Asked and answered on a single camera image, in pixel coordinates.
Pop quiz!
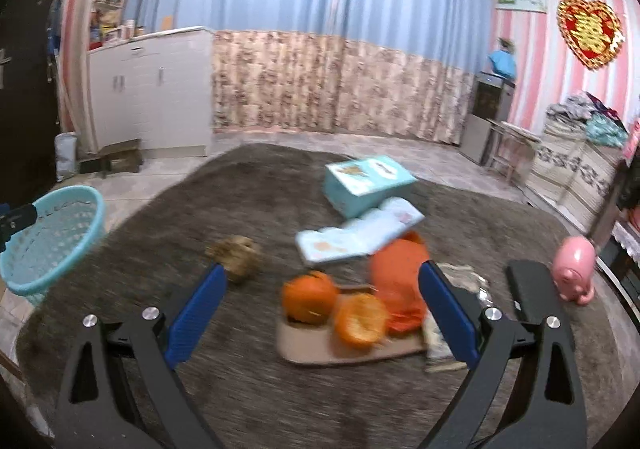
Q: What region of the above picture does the small wooden side table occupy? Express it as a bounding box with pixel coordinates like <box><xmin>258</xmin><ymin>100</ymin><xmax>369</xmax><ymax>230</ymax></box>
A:
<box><xmin>487</xmin><ymin>119</ymin><xmax>543</xmax><ymax>187</ymax></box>

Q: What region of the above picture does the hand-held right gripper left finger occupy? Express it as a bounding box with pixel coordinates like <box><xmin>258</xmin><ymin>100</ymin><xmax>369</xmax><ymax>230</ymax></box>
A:
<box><xmin>54</xmin><ymin>263</ymin><xmax>229</xmax><ymax>449</ymax></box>

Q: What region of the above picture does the blue bottle cover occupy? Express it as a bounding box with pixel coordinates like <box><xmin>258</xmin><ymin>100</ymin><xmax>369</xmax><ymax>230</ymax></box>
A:
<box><xmin>489</xmin><ymin>49</ymin><xmax>518</xmax><ymax>80</ymax></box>

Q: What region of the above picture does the low wooden stool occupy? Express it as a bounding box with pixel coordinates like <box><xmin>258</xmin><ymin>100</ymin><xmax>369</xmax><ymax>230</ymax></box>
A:
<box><xmin>97</xmin><ymin>139</ymin><xmax>143</xmax><ymax>178</ymax></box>

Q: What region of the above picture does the pink pig toy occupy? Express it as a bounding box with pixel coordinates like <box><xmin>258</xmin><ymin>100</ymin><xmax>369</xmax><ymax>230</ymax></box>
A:
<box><xmin>551</xmin><ymin>235</ymin><xmax>598</xmax><ymax>306</ymax></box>

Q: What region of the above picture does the brown tray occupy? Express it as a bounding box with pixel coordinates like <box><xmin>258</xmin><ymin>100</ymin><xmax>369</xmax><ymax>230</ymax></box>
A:
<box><xmin>276</xmin><ymin>284</ymin><xmax>431</xmax><ymax>366</ymax></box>

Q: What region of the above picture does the white floor bag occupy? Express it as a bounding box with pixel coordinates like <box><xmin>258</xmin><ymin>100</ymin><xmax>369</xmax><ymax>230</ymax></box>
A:
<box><xmin>55</xmin><ymin>131</ymin><xmax>78</xmax><ymax>182</ymax></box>

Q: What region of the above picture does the black door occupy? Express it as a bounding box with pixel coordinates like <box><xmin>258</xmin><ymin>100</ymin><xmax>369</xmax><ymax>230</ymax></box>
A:
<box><xmin>0</xmin><ymin>0</ymin><xmax>71</xmax><ymax>210</ymax></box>

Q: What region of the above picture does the orange plastic bag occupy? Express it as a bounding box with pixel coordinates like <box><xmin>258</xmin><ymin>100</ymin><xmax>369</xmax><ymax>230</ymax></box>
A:
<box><xmin>370</xmin><ymin>230</ymin><xmax>432</xmax><ymax>335</ymax></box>

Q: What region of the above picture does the red heart wall decoration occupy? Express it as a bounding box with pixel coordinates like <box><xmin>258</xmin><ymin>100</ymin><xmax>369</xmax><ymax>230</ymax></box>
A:
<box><xmin>556</xmin><ymin>0</ymin><xmax>627</xmax><ymax>72</ymax></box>

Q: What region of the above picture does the pile of clothes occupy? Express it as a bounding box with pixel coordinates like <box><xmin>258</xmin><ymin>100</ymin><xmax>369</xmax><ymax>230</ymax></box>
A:
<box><xmin>545</xmin><ymin>91</ymin><xmax>631</xmax><ymax>147</ymax></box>

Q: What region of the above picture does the teal cardboard box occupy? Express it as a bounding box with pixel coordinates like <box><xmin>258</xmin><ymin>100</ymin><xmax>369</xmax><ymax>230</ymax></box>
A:
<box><xmin>322</xmin><ymin>155</ymin><xmax>417</xmax><ymax>220</ymax></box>

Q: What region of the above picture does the grey water dispenser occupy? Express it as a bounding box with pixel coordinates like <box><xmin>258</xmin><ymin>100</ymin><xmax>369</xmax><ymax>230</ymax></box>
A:
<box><xmin>460</xmin><ymin>71</ymin><xmax>516</xmax><ymax>167</ymax></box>

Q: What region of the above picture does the camouflage small object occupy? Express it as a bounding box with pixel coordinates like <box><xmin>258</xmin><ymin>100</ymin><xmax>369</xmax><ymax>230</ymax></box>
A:
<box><xmin>206</xmin><ymin>235</ymin><xmax>263</xmax><ymax>284</ymax></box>

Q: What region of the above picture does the blue floral curtain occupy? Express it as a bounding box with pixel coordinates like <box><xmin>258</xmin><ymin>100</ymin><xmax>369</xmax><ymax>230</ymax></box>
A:
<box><xmin>122</xmin><ymin>0</ymin><xmax>351</xmax><ymax>134</ymax></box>
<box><xmin>340</xmin><ymin>0</ymin><xmax>493</xmax><ymax>147</ymax></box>

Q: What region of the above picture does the light blue plastic basket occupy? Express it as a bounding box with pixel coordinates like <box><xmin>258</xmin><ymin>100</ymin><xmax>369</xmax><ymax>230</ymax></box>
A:
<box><xmin>0</xmin><ymin>185</ymin><xmax>107</xmax><ymax>307</ymax></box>

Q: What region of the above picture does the whole orange fruit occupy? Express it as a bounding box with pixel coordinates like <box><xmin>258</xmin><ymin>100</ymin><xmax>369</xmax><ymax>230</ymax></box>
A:
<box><xmin>281</xmin><ymin>271</ymin><xmax>339</xmax><ymax>327</ymax></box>

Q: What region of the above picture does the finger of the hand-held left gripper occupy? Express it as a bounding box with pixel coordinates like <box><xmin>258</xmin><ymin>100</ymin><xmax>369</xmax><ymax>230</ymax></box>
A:
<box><xmin>0</xmin><ymin>203</ymin><xmax>40</xmax><ymax>252</ymax></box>

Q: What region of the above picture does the white cabinet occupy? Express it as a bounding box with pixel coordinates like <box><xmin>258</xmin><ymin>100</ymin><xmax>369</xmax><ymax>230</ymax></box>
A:
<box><xmin>86</xmin><ymin>26</ymin><xmax>215</xmax><ymax>160</ymax></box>

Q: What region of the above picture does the white paper booklet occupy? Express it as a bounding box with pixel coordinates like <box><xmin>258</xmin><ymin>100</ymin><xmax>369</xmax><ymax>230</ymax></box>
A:
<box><xmin>295</xmin><ymin>196</ymin><xmax>426</xmax><ymax>266</ymax></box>

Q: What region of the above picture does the grey shaggy blanket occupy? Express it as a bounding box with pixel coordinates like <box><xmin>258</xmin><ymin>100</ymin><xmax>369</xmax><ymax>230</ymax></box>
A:
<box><xmin>15</xmin><ymin>144</ymin><xmax>633</xmax><ymax>449</ymax></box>

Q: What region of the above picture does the halved orange fruit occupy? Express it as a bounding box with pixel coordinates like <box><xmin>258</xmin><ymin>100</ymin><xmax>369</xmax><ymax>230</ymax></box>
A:
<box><xmin>332</xmin><ymin>294</ymin><xmax>391</xmax><ymax>349</ymax></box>

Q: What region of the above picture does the patterned cloth covered chest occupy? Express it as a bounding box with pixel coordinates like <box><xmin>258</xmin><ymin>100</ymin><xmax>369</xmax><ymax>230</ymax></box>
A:
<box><xmin>520</xmin><ymin>121</ymin><xmax>626</xmax><ymax>235</ymax></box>

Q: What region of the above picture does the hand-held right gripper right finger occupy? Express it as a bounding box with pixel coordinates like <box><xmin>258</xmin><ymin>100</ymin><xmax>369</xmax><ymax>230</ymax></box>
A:
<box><xmin>417</xmin><ymin>259</ymin><xmax>588</xmax><ymax>449</ymax></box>

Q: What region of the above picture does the black flat case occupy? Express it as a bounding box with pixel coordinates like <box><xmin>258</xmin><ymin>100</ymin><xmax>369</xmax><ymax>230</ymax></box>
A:
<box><xmin>506</xmin><ymin>260</ymin><xmax>568</xmax><ymax>325</ymax></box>

